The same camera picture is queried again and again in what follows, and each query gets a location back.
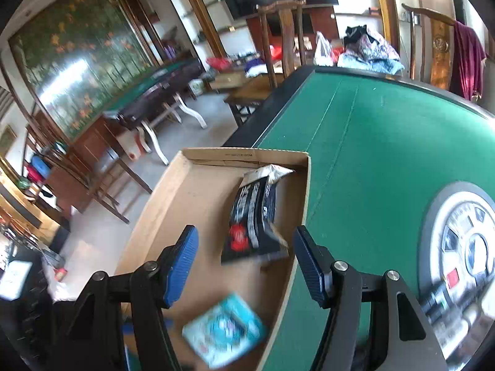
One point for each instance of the teal printed packet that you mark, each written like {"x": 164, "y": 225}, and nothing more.
{"x": 224, "y": 328}

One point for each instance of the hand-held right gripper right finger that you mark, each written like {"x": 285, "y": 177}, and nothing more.
{"x": 309, "y": 270}

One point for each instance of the folded mahjong table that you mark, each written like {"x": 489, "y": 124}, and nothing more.
{"x": 154, "y": 89}

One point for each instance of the wooden framed wall shelf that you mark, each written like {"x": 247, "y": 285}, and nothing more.
{"x": 201, "y": 11}
{"x": 386, "y": 7}

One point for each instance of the green mahjong table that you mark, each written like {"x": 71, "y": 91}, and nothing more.
{"x": 379, "y": 154}

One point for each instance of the white and orange bin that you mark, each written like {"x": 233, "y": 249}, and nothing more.
{"x": 132, "y": 147}

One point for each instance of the dark red garment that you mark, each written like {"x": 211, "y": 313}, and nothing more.
{"x": 468, "y": 58}

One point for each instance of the dark wooden side chair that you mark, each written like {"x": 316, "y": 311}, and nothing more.
{"x": 134, "y": 176}

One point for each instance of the red patterned bag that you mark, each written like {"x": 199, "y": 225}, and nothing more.
{"x": 218, "y": 63}

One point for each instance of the gold framed picture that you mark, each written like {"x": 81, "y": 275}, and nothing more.
{"x": 7, "y": 141}

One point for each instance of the white cloth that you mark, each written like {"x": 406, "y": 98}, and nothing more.
{"x": 257, "y": 70}

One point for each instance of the white bucket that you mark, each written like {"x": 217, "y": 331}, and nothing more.
{"x": 197, "y": 86}

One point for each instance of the shallow cardboard box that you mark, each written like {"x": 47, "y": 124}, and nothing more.
{"x": 201, "y": 201}

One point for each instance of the white plastic bag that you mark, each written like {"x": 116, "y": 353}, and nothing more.
{"x": 323, "y": 50}

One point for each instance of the flower and bamboo mural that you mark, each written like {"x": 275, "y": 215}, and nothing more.
{"x": 85, "y": 58}

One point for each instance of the carved-back wooden chair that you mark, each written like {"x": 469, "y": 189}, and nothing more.
{"x": 441, "y": 46}

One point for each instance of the black snack packet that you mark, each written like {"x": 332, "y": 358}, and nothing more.
{"x": 251, "y": 216}

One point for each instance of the pile of clothes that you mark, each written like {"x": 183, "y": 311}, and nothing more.
{"x": 371, "y": 54}

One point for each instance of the low wooden drawer table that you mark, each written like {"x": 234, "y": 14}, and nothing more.
{"x": 232, "y": 79}

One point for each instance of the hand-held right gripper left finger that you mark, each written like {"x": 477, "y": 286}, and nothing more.
{"x": 181, "y": 266}

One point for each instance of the small red box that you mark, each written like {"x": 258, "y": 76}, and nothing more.
{"x": 60, "y": 274}

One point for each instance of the tall-backed wooden chair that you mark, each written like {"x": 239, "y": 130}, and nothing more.
{"x": 289, "y": 38}

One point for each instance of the red plastic bag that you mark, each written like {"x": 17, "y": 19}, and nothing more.
{"x": 276, "y": 53}

